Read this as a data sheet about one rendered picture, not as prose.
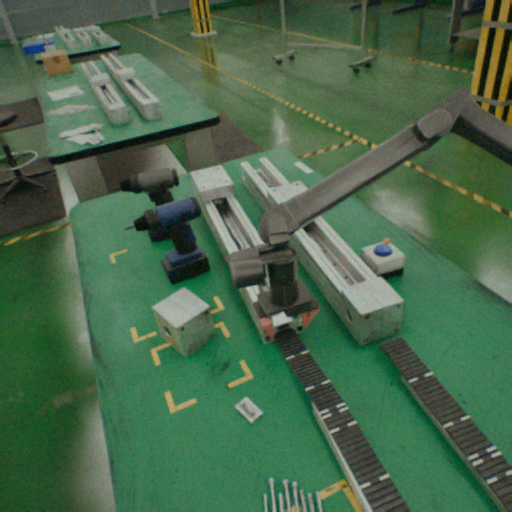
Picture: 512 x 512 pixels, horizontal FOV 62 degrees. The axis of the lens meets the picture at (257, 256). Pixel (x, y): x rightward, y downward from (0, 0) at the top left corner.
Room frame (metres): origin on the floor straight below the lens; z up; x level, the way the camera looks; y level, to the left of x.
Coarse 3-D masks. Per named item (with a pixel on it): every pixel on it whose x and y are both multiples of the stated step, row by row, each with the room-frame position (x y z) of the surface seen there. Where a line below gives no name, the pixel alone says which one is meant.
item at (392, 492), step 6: (378, 492) 0.31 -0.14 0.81; (384, 492) 0.31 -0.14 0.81; (390, 492) 0.31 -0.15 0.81; (396, 492) 0.31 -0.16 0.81; (366, 498) 0.31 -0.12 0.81; (372, 498) 0.30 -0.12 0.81; (378, 498) 0.30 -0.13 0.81; (384, 498) 0.30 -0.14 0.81; (390, 498) 0.30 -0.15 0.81; (396, 498) 0.30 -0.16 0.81; (372, 504) 0.29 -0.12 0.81; (378, 504) 0.29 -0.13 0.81; (384, 504) 0.29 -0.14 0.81
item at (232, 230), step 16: (208, 208) 1.18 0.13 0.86; (224, 208) 1.23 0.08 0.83; (240, 208) 1.15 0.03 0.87; (224, 224) 1.07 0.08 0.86; (240, 224) 1.08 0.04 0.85; (224, 240) 0.99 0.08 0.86; (240, 240) 1.02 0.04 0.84; (256, 240) 0.97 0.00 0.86; (224, 256) 1.01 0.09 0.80; (256, 288) 0.77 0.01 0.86; (256, 320) 0.72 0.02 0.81; (272, 320) 0.68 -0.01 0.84; (288, 320) 0.69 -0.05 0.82
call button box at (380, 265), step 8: (368, 248) 0.90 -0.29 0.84; (392, 248) 0.88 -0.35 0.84; (368, 256) 0.87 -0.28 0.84; (376, 256) 0.86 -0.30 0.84; (384, 256) 0.85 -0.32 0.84; (392, 256) 0.85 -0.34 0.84; (400, 256) 0.85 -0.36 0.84; (368, 264) 0.87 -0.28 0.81; (376, 264) 0.83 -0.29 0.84; (384, 264) 0.83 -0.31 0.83; (392, 264) 0.84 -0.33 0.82; (400, 264) 0.84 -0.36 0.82; (376, 272) 0.83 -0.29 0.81; (384, 272) 0.83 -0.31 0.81; (392, 272) 0.84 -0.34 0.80; (400, 272) 0.84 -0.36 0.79
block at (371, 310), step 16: (352, 288) 0.71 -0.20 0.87; (368, 288) 0.70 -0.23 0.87; (384, 288) 0.70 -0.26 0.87; (352, 304) 0.66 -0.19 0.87; (368, 304) 0.65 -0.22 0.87; (384, 304) 0.65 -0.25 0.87; (400, 304) 0.65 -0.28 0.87; (352, 320) 0.66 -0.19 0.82; (368, 320) 0.63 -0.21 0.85; (384, 320) 0.64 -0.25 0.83; (400, 320) 0.65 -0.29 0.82; (368, 336) 0.63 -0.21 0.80; (384, 336) 0.64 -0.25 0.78
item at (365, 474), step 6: (378, 462) 0.36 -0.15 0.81; (366, 468) 0.35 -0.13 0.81; (372, 468) 0.35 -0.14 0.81; (378, 468) 0.35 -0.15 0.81; (384, 468) 0.34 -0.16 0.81; (354, 474) 0.34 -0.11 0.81; (360, 474) 0.34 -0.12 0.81; (366, 474) 0.34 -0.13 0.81; (372, 474) 0.34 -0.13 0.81; (378, 474) 0.34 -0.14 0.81; (360, 480) 0.33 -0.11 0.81; (366, 480) 0.33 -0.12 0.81
